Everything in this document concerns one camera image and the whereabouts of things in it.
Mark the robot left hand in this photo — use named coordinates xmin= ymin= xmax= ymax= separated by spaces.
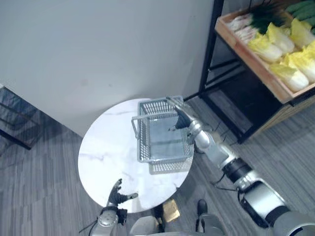
xmin=106 ymin=178 xmax=139 ymax=208

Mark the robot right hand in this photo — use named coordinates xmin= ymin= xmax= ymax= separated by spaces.
xmin=166 ymin=97 xmax=198 ymax=131

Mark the grey plastic shopping basket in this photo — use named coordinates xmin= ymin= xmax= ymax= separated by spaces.
xmin=136 ymin=96 xmax=195 ymax=176

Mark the pink white vegetable bundle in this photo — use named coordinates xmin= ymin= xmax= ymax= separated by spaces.
xmin=226 ymin=13 xmax=259 ymax=44

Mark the robot left leg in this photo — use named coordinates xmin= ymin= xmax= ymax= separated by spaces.
xmin=128 ymin=208 xmax=165 ymax=236

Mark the robot leg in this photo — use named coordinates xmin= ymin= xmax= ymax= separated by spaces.
xmin=128 ymin=208 xmax=165 ymax=236
xmin=195 ymin=199 xmax=239 ymax=236

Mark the brass table base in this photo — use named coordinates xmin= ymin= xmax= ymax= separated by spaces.
xmin=161 ymin=199 xmax=181 ymax=222

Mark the black metal shelf rack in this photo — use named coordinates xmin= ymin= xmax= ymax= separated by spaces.
xmin=184 ymin=0 xmax=315 ymax=146

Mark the wooden produce crate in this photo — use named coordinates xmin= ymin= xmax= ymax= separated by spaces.
xmin=214 ymin=7 xmax=315 ymax=104

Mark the robot right leg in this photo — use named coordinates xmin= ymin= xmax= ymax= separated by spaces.
xmin=195 ymin=199 xmax=239 ymax=236

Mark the napa cabbage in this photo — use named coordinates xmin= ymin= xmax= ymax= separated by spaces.
xmin=247 ymin=33 xmax=283 ymax=62
xmin=282 ymin=41 xmax=315 ymax=83
xmin=266 ymin=22 xmax=295 ymax=54
xmin=289 ymin=18 xmax=315 ymax=50
xmin=269 ymin=63 xmax=310 ymax=93

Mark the dark green leafy bunch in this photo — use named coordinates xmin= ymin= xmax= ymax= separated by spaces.
xmin=249 ymin=1 xmax=294 ymax=35

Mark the green cucumber pile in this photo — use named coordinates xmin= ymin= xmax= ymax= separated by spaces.
xmin=284 ymin=0 xmax=315 ymax=22

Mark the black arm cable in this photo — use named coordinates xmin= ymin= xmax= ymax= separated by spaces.
xmin=211 ymin=172 xmax=240 ymax=193

